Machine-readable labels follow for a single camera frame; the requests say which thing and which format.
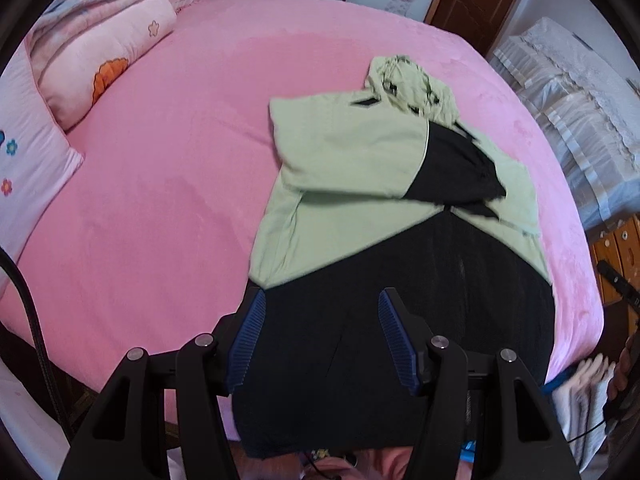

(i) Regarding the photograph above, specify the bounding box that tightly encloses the pink bed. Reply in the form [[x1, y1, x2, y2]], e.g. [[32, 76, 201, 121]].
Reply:
[[0, 0, 603, 411]]

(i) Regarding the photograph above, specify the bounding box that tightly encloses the white cloth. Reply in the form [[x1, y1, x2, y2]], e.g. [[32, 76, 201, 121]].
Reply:
[[0, 360, 73, 480]]

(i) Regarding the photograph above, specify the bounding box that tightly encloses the black braided cable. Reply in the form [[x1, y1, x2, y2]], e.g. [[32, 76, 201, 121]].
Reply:
[[0, 249, 77, 428]]

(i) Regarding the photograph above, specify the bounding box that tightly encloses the wooden drawer cabinet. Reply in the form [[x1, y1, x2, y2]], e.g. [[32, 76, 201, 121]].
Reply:
[[587, 215, 640, 341]]

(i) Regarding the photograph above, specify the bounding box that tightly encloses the stack of white towels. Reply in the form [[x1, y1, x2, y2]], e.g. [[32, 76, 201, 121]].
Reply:
[[551, 354, 617, 472]]

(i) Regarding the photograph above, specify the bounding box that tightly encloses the pink pillow with orange flower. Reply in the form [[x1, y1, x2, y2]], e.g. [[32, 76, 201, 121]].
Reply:
[[37, 0, 178, 131]]

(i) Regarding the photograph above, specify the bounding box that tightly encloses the person's right hand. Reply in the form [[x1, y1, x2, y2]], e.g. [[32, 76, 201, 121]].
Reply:
[[612, 332, 640, 403]]

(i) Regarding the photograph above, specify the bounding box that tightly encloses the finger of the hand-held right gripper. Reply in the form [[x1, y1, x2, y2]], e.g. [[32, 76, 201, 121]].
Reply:
[[596, 259, 640, 312]]

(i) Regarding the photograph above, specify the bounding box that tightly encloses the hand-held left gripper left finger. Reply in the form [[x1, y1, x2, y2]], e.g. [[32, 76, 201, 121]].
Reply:
[[57, 285, 268, 480]]

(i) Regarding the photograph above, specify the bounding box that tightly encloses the pink cartoon print pillow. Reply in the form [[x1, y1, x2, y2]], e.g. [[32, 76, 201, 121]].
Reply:
[[0, 47, 86, 266]]

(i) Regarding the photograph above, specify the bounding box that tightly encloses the green and black hooded jacket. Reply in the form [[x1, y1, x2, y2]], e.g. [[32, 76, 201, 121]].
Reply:
[[234, 54, 556, 461]]

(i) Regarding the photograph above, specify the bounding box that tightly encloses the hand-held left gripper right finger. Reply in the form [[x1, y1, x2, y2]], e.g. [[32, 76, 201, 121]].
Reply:
[[377, 286, 583, 480]]

